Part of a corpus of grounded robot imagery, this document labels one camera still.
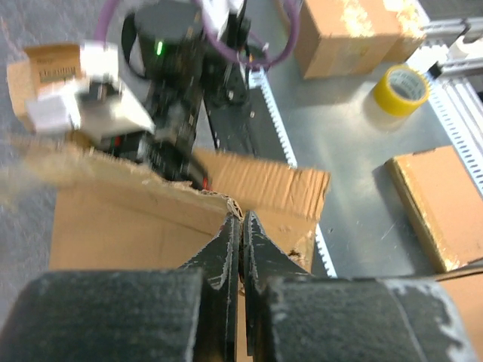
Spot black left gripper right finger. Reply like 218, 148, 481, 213
243, 212, 478, 361

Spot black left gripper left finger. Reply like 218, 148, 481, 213
1, 215, 240, 361

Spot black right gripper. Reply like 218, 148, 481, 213
109, 131, 211, 190

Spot brown cardboard express box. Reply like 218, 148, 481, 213
1, 136, 330, 270

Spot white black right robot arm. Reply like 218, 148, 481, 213
104, 1, 250, 190

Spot cardboard box bottom right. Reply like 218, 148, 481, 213
294, 0, 425, 79

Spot flat cardboard piece right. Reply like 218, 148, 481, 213
385, 146, 482, 273

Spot yellow packing tape roll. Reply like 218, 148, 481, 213
372, 65, 430, 117

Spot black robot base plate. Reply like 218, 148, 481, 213
205, 87, 288, 163

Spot grey slotted cable duct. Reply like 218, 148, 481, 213
249, 70, 337, 278

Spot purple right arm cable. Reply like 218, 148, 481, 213
92, 0, 303, 71

